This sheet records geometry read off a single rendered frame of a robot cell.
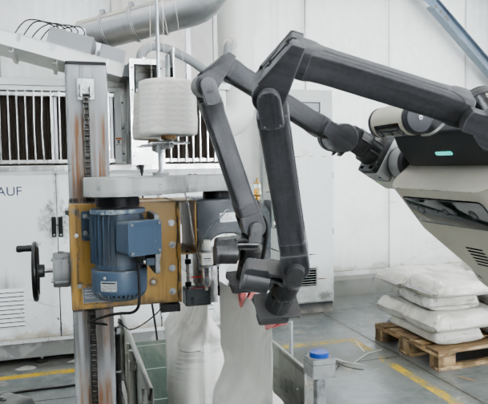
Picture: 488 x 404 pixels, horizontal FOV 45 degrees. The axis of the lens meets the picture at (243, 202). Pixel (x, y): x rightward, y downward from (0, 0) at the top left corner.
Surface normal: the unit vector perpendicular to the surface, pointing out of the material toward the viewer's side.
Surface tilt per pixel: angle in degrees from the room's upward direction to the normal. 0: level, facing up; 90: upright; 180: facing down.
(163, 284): 90
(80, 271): 90
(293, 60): 121
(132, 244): 90
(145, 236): 90
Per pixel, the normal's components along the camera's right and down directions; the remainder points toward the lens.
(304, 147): 0.29, 0.05
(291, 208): 0.01, 0.56
